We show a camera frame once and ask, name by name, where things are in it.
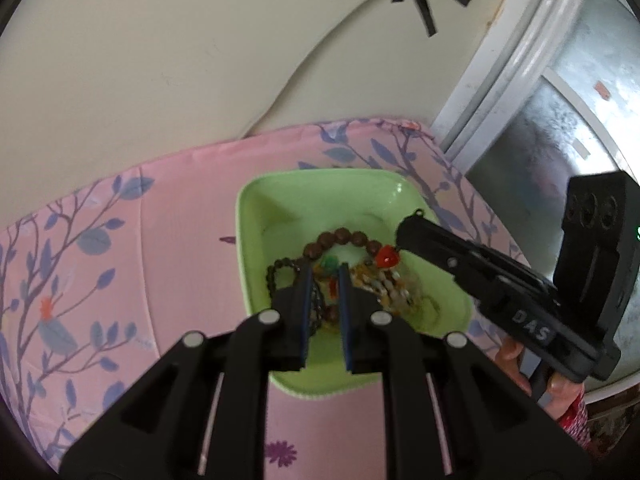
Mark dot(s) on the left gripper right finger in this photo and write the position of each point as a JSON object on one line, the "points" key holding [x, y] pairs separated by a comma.
{"points": [[449, 411]]}

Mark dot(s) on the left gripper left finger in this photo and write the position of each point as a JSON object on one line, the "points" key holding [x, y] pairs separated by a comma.
{"points": [[200, 411]]}

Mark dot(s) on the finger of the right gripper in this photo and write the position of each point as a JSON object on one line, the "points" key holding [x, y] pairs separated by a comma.
{"points": [[436, 245]]}

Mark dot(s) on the mixed jewelry pile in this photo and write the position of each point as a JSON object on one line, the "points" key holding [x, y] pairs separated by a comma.
{"points": [[381, 272]]}

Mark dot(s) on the right hand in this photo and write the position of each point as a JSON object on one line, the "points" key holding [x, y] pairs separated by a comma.
{"points": [[562, 394]]}

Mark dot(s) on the pink tree-print bedsheet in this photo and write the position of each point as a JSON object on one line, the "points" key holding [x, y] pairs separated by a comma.
{"points": [[96, 286]]}

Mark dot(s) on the green plastic basket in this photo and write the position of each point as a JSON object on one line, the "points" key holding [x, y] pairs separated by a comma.
{"points": [[277, 215]]}

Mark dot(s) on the white window frame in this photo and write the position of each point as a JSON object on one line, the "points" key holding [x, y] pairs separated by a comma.
{"points": [[553, 95]]}

